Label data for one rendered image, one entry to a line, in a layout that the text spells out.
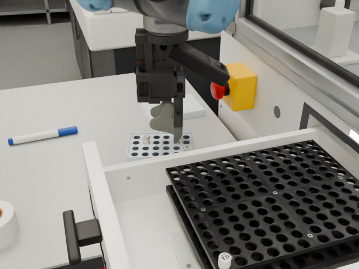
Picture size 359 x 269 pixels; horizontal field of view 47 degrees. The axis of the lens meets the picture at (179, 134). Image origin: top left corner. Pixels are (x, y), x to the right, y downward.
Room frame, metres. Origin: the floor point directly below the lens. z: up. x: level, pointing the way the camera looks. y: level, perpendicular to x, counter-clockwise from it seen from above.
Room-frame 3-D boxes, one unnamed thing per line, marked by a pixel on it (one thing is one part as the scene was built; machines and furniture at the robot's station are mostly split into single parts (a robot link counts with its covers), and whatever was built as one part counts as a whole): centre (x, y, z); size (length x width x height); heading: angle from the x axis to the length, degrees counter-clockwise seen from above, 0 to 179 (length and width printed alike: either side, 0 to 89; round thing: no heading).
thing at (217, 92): (0.72, -0.08, 0.88); 0.04 x 0.03 x 0.04; 18
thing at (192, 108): (0.83, 0.02, 0.77); 0.13 x 0.09 x 0.02; 109
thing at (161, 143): (0.64, 0.03, 0.78); 0.12 x 0.08 x 0.04; 91
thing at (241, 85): (0.73, -0.11, 0.88); 0.07 x 0.05 x 0.07; 18
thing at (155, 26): (0.65, 0.02, 1.03); 0.08 x 0.08 x 0.05
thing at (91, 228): (0.31, 0.10, 0.91); 0.07 x 0.04 x 0.01; 18
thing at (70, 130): (0.72, 0.28, 0.77); 0.14 x 0.02 x 0.02; 111
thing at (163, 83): (0.65, 0.03, 0.95); 0.09 x 0.08 x 0.12; 91
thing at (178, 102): (0.63, 0.00, 0.89); 0.05 x 0.02 x 0.09; 1
